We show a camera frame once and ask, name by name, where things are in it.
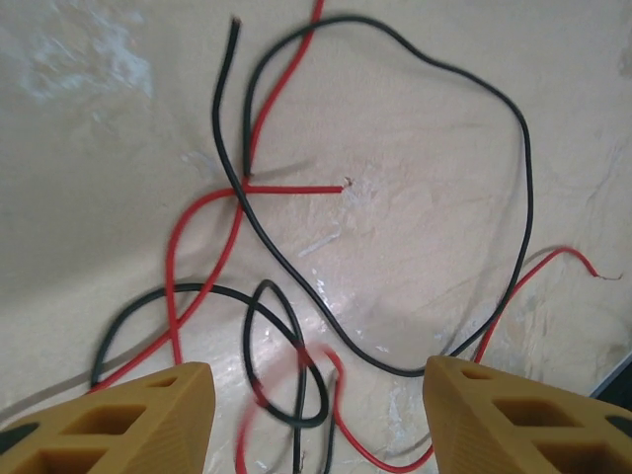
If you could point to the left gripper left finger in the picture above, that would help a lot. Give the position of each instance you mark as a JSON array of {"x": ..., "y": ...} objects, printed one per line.
[{"x": 123, "y": 429}]

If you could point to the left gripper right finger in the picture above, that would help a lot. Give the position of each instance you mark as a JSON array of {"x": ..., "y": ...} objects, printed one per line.
[{"x": 518, "y": 424}]

